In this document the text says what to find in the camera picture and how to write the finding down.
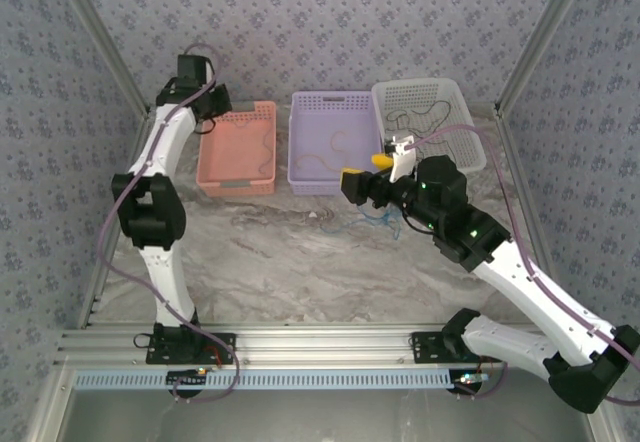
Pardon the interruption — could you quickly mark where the yellow cable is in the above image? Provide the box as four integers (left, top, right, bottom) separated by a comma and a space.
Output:
294, 130, 350, 171

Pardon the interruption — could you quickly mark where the black cable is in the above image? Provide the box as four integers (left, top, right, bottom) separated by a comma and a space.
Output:
387, 100, 454, 156

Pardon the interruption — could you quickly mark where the pink plastic basket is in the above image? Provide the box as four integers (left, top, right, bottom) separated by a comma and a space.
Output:
196, 100, 278, 197

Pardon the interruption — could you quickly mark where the purple plastic basket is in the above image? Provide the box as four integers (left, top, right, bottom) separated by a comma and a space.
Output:
287, 90, 385, 198

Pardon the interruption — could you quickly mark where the white plastic basket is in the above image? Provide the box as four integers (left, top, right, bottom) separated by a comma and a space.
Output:
370, 77, 488, 176

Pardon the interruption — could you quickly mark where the small controller board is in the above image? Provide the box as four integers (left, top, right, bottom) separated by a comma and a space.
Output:
451, 370, 492, 394
166, 368, 210, 389

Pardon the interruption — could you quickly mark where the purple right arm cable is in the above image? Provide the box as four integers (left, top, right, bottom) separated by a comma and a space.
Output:
407, 125, 640, 407

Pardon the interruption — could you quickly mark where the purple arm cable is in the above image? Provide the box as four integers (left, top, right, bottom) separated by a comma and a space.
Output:
97, 42, 242, 406
407, 125, 640, 407

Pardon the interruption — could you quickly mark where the aluminium frame post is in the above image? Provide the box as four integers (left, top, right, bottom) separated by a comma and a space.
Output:
49, 0, 152, 119
493, 0, 597, 116

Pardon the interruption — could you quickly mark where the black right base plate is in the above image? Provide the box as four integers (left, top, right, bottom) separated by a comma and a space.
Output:
410, 330, 504, 365

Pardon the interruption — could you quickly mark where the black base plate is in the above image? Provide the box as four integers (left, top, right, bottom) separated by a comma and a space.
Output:
146, 331, 237, 366
410, 330, 504, 365

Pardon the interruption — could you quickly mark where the aluminium front rail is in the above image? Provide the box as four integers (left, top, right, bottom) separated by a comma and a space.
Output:
54, 324, 599, 369

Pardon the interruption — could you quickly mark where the blue slotted cable duct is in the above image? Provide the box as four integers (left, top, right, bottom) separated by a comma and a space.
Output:
73, 369, 457, 391

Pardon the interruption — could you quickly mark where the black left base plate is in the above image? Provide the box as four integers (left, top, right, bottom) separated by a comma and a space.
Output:
146, 331, 237, 366

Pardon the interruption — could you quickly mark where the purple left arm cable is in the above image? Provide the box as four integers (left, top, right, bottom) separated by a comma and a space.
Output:
97, 42, 242, 406

